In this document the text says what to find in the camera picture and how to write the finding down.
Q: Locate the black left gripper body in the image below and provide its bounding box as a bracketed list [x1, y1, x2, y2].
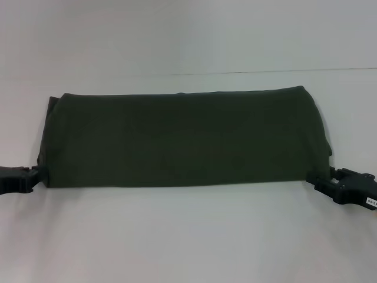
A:
[0, 166, 34, 196]

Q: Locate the dark green printed t-shirt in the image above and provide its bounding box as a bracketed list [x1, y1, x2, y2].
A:
[35, 85, 334, 189]

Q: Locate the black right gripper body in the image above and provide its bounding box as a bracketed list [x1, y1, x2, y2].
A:
[330, 168, 377, 212]

